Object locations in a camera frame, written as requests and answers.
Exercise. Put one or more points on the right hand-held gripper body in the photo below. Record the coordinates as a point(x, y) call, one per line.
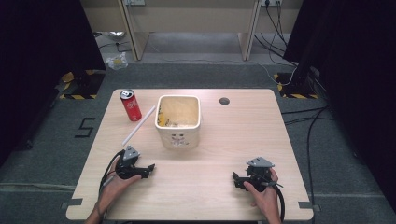
point(260, 174)

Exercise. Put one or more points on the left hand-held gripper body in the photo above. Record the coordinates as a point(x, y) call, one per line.
point(127, 168)

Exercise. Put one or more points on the person's left hand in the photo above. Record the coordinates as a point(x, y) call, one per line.
point(115, 186)

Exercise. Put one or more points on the person's right hand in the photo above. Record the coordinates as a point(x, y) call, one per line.
point(267, 200)

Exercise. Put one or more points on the white drinking straw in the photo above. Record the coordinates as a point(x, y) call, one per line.
point(138, 126)

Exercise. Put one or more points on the cream square bin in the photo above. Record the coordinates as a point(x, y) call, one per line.
point(178, 124)

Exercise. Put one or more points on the grey tape strip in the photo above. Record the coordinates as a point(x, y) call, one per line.
point(71, 203)
point(308, 206)

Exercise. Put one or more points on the red drink can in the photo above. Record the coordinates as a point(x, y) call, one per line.
point(131, 105)

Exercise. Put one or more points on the round grey table grommet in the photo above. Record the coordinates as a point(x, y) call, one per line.
point(224, 101)

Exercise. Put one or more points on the black stand base striped tape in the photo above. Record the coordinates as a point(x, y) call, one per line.
point(294, 87)
point(84, 85)

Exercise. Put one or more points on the clear plastic bag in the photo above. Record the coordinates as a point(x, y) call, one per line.
point(117, 61)

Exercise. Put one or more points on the silver foil bag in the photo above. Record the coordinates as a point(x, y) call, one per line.
point(114, 35)

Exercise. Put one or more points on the black curtain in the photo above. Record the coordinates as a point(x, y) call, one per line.
point(358, 77)
point(40, 62)

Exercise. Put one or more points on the white wall socket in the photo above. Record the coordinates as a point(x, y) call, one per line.
point(134, 2)
point(271, 2)

